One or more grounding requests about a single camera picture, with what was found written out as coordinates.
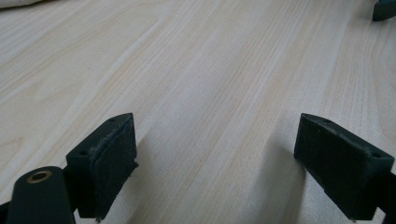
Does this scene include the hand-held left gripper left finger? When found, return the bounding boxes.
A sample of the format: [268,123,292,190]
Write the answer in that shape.
[65,112,139,222]

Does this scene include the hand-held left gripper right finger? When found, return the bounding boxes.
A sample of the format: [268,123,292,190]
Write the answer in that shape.
[293,112,396,222]

